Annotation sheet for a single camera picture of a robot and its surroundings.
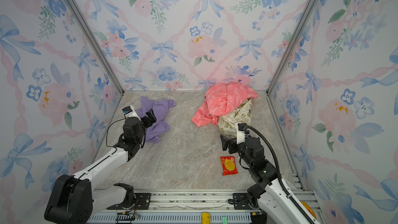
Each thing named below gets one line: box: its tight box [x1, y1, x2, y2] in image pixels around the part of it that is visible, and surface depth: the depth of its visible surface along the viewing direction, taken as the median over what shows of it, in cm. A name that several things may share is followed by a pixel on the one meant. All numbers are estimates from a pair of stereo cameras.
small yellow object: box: [201, 212, 211, 224], surface depth 70 cm
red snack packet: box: [220, 156, 239, 176], surface depth 85 cm
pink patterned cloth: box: [191, 81, 259, 128], surface depth 103 cm
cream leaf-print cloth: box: [218, 98, 253, 138], surface depth 97 cm
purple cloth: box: [134, 95, 177, 144], surface depth 107 cm
